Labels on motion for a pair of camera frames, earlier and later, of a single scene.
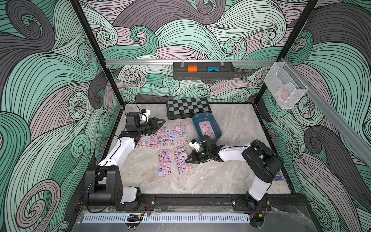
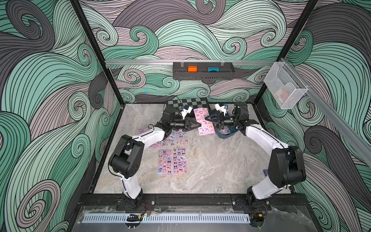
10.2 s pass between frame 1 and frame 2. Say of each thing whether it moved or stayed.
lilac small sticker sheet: stayed
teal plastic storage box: moved
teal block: stayed
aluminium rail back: stayed
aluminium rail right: stayed
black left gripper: moved
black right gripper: moved
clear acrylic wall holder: stayed
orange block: stayed
